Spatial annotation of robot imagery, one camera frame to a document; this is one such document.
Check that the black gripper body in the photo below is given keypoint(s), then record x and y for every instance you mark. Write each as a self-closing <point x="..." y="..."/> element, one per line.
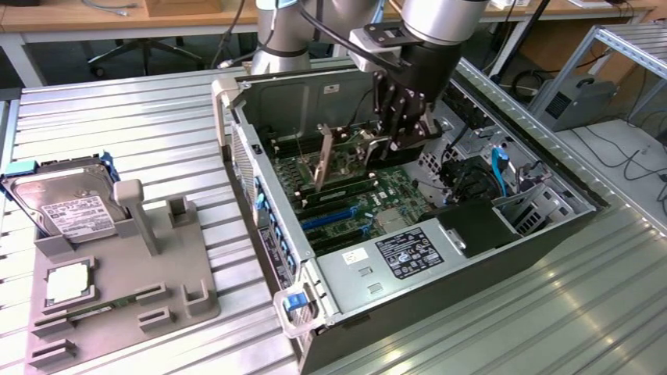
<point x="428" y="70"/>

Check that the graphics card with metal bracket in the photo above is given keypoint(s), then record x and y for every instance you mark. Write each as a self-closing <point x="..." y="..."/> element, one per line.
<point x="345" y="160"/>

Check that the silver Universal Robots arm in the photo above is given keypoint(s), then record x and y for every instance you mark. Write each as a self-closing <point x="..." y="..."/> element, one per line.
<point x="444" y="19"/>

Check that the perforated metal drive cage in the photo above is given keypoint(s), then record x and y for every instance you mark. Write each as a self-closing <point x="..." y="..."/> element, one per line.
<point x="430" y="172"/>

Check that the green motherboard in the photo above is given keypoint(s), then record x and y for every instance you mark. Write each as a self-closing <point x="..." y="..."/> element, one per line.
<point x="397" y="183"/>

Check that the black slanted pole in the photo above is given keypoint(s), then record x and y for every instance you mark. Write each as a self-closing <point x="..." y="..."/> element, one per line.
<point x="521" y="35"/>

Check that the black RAM slot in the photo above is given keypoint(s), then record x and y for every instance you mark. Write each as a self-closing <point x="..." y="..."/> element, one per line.
<point x="300" y="150"/>
<point x="297" y="142"/>

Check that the silver chipset heat sink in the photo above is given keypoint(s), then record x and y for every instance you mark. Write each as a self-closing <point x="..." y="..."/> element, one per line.
<point x="394" y="220"/>

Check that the metal disk bay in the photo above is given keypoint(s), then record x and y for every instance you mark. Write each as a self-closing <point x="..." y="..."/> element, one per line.
<point x="537" y="211"/>

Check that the long wooden desk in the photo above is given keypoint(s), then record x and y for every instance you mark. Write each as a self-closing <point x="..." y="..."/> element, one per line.
<point x="573" y="11"/>

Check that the grey power supply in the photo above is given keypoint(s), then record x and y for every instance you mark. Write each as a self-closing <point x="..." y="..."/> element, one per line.
<point x="354" y="281"/>

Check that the brown cardboard box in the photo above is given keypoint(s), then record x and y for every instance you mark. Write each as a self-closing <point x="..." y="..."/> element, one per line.
<point x="182" y="8"/>

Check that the black office chair base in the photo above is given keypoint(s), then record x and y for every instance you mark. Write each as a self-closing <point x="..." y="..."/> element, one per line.
<point x="146" y="51"/>

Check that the blue plastic latch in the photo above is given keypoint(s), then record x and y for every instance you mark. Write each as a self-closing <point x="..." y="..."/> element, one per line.
<point x="293" y="303"/>

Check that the open dark PC case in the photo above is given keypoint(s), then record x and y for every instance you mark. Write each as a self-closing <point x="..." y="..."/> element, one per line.
<point x="417" y="332"/>

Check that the hard disk with blue carrier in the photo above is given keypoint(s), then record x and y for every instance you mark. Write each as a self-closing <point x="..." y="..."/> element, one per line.
<point x="69" y="207"/>

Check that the grey parts rack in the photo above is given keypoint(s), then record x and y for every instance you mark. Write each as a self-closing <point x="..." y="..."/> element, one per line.
<point x="121" y="281"/>

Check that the green RAM stick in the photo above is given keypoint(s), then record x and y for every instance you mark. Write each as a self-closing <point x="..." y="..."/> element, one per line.
<point x="105" y="308"/>

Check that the silver CPU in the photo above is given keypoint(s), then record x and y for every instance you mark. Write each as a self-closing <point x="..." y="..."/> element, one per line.
<point x="67" y="285"/>

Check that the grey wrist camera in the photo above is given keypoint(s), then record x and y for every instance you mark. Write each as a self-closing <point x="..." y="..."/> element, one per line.
<point x="378" y="39"/>

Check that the aluminium slat table frame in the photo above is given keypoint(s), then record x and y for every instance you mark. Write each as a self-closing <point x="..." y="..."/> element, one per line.
<point x="630" y="43"/>

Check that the wooden desk with white frame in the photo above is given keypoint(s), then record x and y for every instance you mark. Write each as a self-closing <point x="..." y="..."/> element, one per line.
<point x="53" y="19"/>

